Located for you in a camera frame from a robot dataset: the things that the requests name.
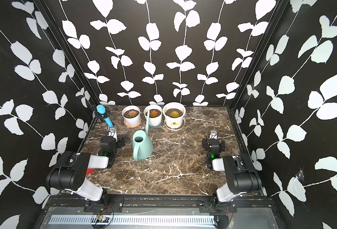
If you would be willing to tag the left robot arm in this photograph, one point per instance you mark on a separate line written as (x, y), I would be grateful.
(69, 173)

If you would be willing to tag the peach saucer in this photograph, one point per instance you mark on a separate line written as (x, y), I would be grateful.
(129, 125)

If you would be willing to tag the white perforated strip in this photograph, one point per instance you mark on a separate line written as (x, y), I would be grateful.
(143, 220)

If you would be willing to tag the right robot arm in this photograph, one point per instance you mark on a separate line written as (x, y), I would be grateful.
(241, 175)

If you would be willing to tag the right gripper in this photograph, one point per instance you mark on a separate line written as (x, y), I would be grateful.
(206, 143)

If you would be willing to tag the cream faceted pot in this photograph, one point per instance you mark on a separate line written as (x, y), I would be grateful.
(154, 121)

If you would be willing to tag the blue-grey saucer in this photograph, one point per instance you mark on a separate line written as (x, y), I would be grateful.
(158, 126)

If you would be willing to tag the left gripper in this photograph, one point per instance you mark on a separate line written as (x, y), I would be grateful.
(119, 142)

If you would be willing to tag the large white labelled pot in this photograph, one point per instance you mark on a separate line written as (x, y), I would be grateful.
(174, 123)

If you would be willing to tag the white ribbed round pot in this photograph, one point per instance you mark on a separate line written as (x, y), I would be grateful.
(131, 120)

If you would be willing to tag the yellow-green succulent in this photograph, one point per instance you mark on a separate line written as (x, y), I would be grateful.
(174, 114)

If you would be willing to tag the blue microphone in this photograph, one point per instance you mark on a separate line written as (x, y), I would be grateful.
(104, 114)

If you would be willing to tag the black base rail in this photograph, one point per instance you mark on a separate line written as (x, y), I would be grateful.
(117, 203)

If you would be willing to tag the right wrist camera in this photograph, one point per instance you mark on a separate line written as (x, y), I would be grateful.
(213, 134)

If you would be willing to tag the mint green watering can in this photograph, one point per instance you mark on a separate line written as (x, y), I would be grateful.
(142, 143)

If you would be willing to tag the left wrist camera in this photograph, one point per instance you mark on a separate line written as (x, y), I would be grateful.
(112, 132)

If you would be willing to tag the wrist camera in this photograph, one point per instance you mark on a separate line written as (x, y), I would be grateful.
(112, 132)
(213, 134)

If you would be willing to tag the small red object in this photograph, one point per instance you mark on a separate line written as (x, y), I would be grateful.
(89, 171)

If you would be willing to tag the small circuit board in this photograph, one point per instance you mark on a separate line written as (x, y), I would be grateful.
(100, 220)

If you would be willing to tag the red-orange succulent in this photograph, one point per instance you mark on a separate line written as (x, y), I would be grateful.
(154, 113)

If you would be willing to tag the pink-green succulent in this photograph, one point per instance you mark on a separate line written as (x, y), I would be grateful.
(131, 113)

